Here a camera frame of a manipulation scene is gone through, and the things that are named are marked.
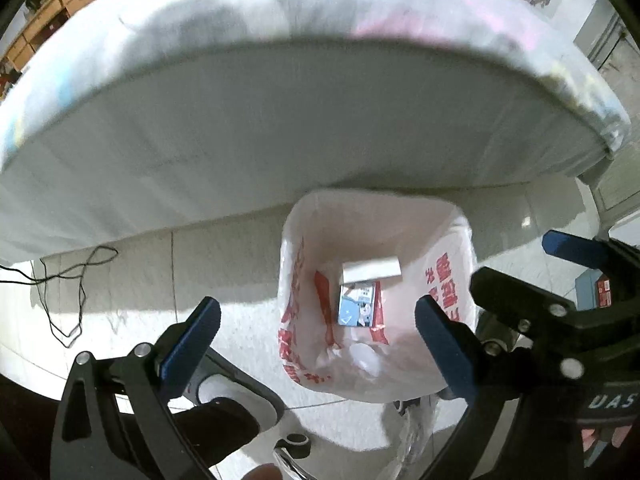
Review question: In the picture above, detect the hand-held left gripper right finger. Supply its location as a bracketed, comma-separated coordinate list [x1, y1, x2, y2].
[415, 294, 586, 480]

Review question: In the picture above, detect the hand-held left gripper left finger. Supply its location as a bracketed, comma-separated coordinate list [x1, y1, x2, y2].
[50, 297, 221, 480]

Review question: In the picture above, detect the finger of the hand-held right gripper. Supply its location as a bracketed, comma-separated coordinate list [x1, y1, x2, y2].
[470, 266, 583, 348]
[542, 230, 640, 306]

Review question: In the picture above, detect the white red printed plastic bag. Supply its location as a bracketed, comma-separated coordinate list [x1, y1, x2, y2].
[276, 187, 478, 406]

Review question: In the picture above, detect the person's left hand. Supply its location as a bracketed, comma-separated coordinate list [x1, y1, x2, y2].
[244, 462, 287, 480]

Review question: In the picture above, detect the blue cardboard box red label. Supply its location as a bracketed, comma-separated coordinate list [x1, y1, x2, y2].
[574, 269, 615, 311]

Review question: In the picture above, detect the red white packet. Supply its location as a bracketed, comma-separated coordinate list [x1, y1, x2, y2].
[370, 282, 390, 345]

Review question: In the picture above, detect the white crumpled tissue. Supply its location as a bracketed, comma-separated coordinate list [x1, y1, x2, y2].
[320, 340, 396, 378]

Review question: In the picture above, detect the person's leg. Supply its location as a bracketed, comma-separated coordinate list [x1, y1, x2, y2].
[170, 375, 261, 468]

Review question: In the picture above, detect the grey slipper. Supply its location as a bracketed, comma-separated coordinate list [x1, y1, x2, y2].
[192, 347, 287, 433]

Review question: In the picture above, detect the small blue carton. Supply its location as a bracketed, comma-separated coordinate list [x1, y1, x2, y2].
[338, 282, 377, 327]

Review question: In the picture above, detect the plain white box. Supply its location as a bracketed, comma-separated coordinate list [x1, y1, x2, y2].
[342, 256, 404, 285]

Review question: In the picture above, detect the grey green door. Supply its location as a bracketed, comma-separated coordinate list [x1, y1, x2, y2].
[572, 0, 640, 68]

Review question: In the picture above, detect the bed with circle print sheet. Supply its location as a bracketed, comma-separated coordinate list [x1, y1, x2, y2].
[0, 0, 632, 266]

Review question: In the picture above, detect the black cable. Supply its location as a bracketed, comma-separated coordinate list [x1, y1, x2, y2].
[0, 245, 119, 349]

